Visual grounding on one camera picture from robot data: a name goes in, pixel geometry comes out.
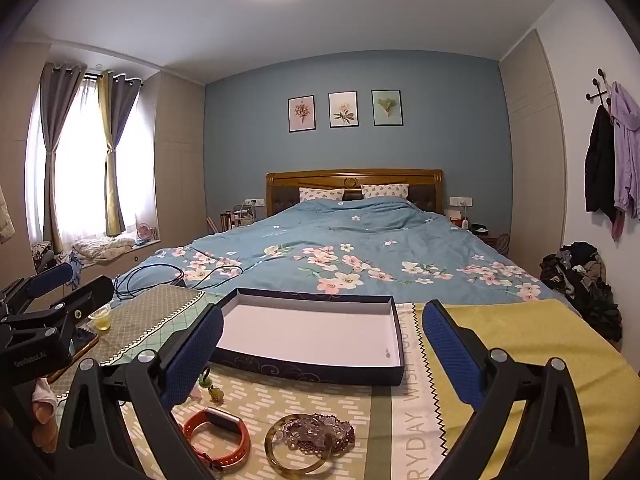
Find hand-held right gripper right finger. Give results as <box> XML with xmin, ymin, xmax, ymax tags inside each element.
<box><xmin>421</xmin><ymin>300</ymin><xmax>591</xmax><ymax>480</ymax></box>

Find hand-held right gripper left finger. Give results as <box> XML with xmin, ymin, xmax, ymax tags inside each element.
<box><xmin>57</xmin><ymin>304</ymin><xmax>225</xmax><ymax>480</ymax></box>

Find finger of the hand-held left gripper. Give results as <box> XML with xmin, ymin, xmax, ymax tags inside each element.
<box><xmin>0</xmin><ymin>264</ymin><xmax>75</xmax><ymax>318</ymax></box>
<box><xmin>0</xmin><ymin>276</ymin><xmax>115</xmax><ymax>341</ymax></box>

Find orange smartwatch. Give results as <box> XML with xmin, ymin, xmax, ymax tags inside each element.
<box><xmin>182</xmin><ymin>406</ymin><xmax>252</xmax><ymax>470</ymax></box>

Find amber bangle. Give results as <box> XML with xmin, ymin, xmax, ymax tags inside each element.
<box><xmin>265</xmin><ymin>414</ymin><xmax>333</xmax><ymax>475</ymax></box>

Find dark blue cardboard box tray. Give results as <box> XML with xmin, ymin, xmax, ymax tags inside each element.
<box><xmin>207</xmin><ymin>287</ymin><xmax>407</xmax><ymax>387</ymax></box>

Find pale crystal bead bracelet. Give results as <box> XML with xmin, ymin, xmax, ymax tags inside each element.
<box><xmin>282</xmin><ymin>417</ymin><xmax>331</xmax><ymax>453</ymax></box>

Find purple bead bracelet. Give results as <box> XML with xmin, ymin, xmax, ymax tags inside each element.
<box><xmin>285</xmin><ymin>412</ymin><xmax>357</xmax><ymax>458</ymax></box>

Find person's left hand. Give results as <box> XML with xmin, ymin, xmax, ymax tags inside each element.
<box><xmin>31</xmin><ymin>379</ymin><xmax>60</xmax><ymax>453</ymax></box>

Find blue cloth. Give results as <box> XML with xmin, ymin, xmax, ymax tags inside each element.
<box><xmin>67</xmin><ymin>252</ymin><xmax>83</xmax><ymax>291</ymax></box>

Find cup of yellow liquid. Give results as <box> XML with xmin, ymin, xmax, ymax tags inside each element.
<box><xmin>89</xmin><ymin>304</ymin><xmax>113</xmax><ymax>332</ymax></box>

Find crumpled bedding pile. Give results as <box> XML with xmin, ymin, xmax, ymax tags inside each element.
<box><xmin>71</xmin><ymin>236</ymin><xmax>137</xmax><ymax>262</ymax></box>

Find smartphone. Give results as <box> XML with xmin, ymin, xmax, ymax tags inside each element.
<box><xmin>47</xmin><ymin>327</ymin><xmax>101</xmax><ymax>386</ymax></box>

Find window seat cabinet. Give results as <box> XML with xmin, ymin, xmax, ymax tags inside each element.
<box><xmin>75</xmin><ymin>242</ymin><xmax>163</xmax><ymax>286</ymax></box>

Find group of cosmetics bottles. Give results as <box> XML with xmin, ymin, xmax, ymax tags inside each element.
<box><xmin>207</xmin><ymin>199</ymin><xmax>261</xmax><ymax>233</ymax></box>

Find pile of dark clothes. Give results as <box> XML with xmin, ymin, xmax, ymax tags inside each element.
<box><xmin>539</xmin><ymin>241</ymin><xmax>623</xmax><ymax>343</ymax></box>

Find beige wardrobe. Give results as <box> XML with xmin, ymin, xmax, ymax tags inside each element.
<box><xmin>152</xmin><ymin>71</ymin><xmax>207</xmax><ymax>248</ymax></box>
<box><xmin>499</xmin><ymin>29</ymin><xmax>568</xmax><ymax>281</ymax></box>

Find bed with floral duvet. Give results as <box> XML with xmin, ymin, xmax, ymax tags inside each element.
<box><xmin>112</xmin><ymin>196</ymin><xmax>576</xmax><ymax>311</ymax></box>

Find grey and yellow curtain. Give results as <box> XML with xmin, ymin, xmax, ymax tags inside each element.
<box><xmin>96</xmin><ymin>71</ymin><xmax>145</xmax><ymax>237</ymax></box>

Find spotted white pillow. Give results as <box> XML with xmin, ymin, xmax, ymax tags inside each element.
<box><xmin>299</xmin><ymin>186</ymin><xmax>347</xmax><ymax>203</ymax></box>
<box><xmin>361</xmin><ymin>183</ymin><xmax>410</xmax><ymax>201</ymax></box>

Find wooden bed headboard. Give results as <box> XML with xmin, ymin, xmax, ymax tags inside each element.
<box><xmin>265</xmin><ymin>169</ymin><xmax>445</xmax><ymax>216</ymax></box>

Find black jacket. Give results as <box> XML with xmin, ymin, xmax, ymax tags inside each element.
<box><xmin>584</xmin><ymin>105</ymin><xmax>618</xmax><ymax>226</ymax></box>

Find teal framed flower picture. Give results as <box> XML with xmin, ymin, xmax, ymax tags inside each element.
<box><xmin>371</xmin><ymin>89</ymin><xmax>404</xmax><ymax>126</ymax></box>

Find purple jacket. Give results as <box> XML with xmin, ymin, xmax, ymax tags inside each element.
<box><xmin>607</xmin><ymin>81</ymin><xmax>640</xmax><ymax>241</ymax></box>

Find pink framed flower picture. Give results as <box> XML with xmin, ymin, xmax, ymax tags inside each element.
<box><xmin>288</xmin><ymin>95</ymin><xmax>316</xmax><ymax>133</ymax></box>

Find white framed flower picture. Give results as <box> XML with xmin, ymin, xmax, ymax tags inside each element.
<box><xmin>328</xmin><ymin>91</ymin><xmax>359</xmax><ymax>128</ymax></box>

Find black wall coat rack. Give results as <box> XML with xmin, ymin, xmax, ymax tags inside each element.
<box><xmin>585</xmin><ymin>67</ymin><xmax>616</xmax><ymax>108</ymax></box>

